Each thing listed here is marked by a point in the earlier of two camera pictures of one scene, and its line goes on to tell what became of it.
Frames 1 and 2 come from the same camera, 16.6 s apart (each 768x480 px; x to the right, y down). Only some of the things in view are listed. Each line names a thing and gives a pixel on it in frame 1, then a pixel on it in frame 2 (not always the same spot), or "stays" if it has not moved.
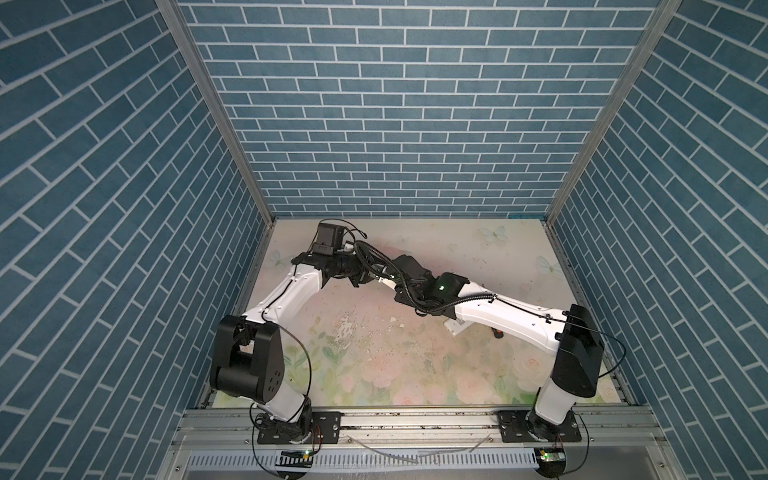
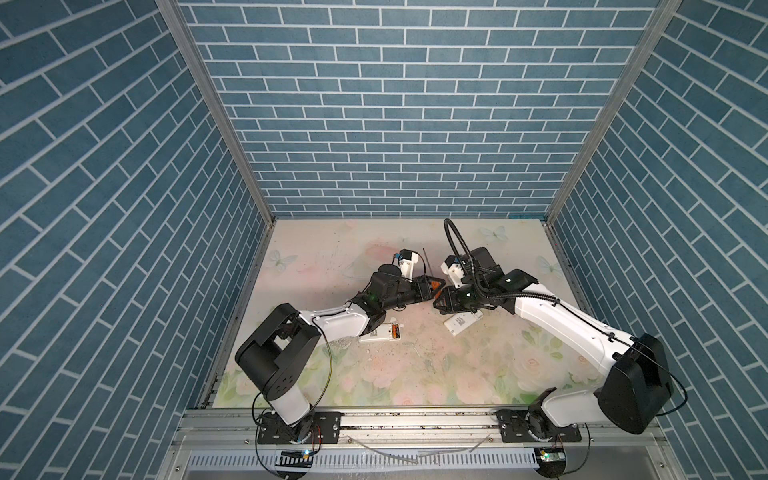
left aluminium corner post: (231, 129) stays
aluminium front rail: (234, 430) stays
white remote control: (455, 326) stays
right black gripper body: (407, 299) → (465, 297)
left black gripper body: (350, 266) → (405, 294)
